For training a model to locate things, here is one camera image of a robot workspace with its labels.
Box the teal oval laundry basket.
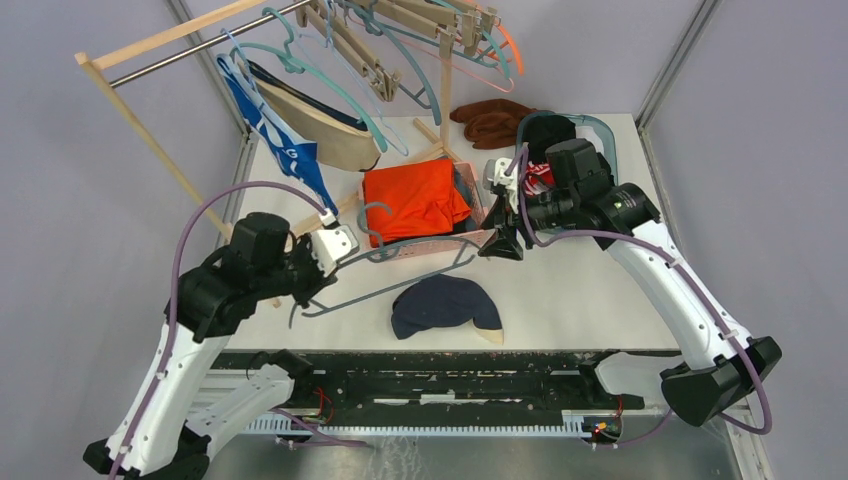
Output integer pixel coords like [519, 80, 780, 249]
[515, 110, 619, 184]

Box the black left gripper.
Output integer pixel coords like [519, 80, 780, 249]
[255, 231, 342, 307]

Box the wooden clip hanger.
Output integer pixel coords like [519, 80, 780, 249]
[296, 1, 402, 103]

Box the teal plastic hanger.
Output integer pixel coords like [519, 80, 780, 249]
[221, 7, 394, 153]

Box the wooden clothes rack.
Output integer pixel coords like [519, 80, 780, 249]
[74, 0, 465, 309]

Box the cream navy labelled underwear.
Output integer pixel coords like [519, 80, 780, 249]
[390, 274, 505, 345]

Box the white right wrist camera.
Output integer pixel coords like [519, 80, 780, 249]
[484, 157, 520, 211]

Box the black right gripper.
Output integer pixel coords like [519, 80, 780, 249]
[478, 182, 578, 262]

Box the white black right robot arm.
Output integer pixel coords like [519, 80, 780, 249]
[479, 138, 782, 435]

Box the grey-blue plastic hanger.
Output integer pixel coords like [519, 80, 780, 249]
[301, 233, 481, 318]

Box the pink perforated plastic basket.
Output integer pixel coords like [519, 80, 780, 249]
[357, 159, 488, 256]

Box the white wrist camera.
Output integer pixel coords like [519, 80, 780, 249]
[308, 210, 360, 278]
[484, 157, 520, 211]

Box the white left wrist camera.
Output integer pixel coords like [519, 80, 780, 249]
[308, 210, 360, 278]

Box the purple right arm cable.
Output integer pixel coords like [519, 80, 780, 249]
[503, 144, 774, 448]

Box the orange plastic hanger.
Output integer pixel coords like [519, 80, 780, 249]
[454, 1, 525, 80]

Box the red white garment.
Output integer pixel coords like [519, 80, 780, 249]
[523, 163, 556, 196]

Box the beige navy-trimmed underwear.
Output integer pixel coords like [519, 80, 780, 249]
[249, 61, 381, 172]

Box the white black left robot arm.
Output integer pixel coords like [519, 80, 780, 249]
[83, 212, 359, 479]

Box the brown cloth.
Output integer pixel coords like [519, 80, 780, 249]
[449, 99, 536, 150]

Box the dark garment under orange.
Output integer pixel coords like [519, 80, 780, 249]
[452, 168, 479, 235]

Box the orange folded garment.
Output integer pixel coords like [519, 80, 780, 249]
[362, 158, 472, 247]

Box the black garment in basket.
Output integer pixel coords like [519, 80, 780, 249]
[520, 114, 576, 164]

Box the blue white-lettered underwear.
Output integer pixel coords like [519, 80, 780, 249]
[215, 54, 339, 215]

